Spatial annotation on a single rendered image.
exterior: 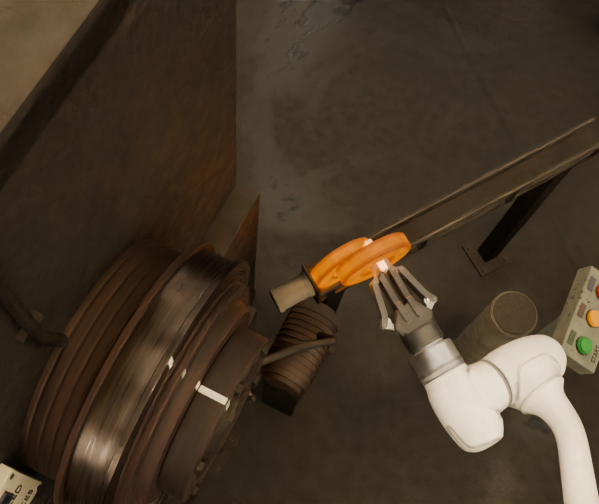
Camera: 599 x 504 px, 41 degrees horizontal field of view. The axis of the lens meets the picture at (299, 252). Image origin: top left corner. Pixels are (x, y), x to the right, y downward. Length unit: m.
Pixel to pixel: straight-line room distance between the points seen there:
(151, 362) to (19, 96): 0.45
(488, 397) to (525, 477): 1.03
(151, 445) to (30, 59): 0.58
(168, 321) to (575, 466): 0.79
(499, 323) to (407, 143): 0.95
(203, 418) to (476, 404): 0.57
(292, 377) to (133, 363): 0.87
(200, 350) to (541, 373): 0.70
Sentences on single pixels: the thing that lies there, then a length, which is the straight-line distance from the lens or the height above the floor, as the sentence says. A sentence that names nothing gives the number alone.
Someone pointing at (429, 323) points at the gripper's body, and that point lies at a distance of 1.54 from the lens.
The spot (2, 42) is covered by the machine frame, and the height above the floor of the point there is 1.76.
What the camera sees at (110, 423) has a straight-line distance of 1.10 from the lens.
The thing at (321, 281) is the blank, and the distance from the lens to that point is 1.77.
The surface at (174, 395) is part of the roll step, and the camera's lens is 1.13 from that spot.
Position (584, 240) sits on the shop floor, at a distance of 2.82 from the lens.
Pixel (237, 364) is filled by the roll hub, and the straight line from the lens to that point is 1.18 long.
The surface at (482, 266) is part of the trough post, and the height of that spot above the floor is 0.01.
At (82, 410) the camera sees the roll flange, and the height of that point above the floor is 1.32.
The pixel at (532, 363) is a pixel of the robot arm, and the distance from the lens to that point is 1.58.
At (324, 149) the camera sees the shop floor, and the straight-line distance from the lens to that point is 2.74.
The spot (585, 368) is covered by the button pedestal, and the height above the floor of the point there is 0.59.
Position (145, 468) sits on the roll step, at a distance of 1.17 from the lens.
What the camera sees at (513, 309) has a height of 0.52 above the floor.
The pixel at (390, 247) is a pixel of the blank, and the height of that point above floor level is 0.98.
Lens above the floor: 2.39
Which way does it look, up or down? 68 degrees down
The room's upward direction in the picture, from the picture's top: 11 degrees clockwise
